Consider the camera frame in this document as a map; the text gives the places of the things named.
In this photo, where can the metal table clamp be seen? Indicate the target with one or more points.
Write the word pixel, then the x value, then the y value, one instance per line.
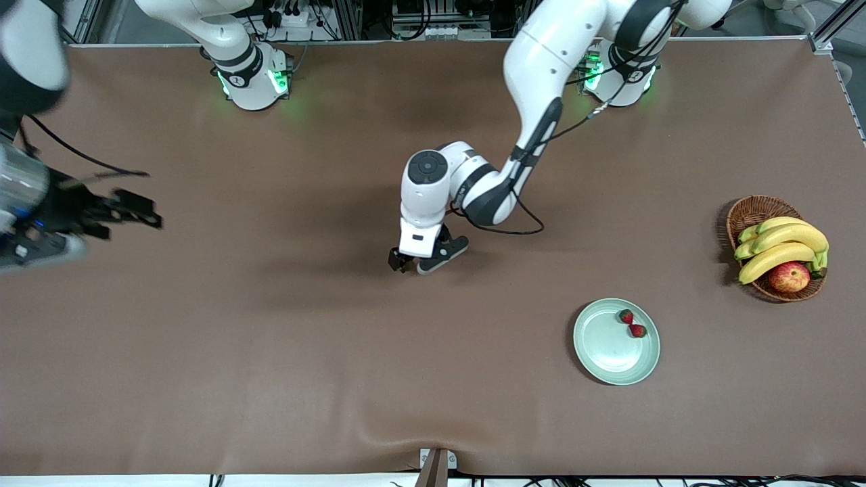
pixel 436 473

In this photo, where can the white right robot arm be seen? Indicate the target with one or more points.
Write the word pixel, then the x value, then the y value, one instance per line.
pixel 250 88

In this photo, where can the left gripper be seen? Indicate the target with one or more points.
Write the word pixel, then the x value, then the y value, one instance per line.
pixel 400 260

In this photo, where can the aluminium frame post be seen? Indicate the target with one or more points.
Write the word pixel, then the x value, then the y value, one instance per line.
pixel 91 17
pixel 832 27

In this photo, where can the white power strip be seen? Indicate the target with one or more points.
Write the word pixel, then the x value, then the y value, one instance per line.
pixel 294 19

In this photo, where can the brown wicker basket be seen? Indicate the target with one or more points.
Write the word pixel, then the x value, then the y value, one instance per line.
pixel 758 208

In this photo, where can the yellow banana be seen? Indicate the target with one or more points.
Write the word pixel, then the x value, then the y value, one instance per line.
pixel 781 222
pixel 744 250
pixel 775 260
pixel 791 235

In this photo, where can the red strawberry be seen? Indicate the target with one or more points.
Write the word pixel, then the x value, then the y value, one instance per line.
pixel 626 316
pixel 638 331

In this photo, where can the white terminal block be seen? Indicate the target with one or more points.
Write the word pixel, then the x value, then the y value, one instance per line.
pixel 443 32

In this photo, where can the red apple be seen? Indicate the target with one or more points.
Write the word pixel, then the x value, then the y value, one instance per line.
pixel 789 277

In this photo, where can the pale green plate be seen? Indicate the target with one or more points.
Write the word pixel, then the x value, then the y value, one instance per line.
pixel 605 352

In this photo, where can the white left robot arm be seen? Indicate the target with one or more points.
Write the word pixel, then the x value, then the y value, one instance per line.
pixel 541 61

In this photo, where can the brown table cloth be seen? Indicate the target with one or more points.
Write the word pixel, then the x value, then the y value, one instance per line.
pixel 270 372

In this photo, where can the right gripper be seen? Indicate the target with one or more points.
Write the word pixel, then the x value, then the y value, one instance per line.
pixel 70 205

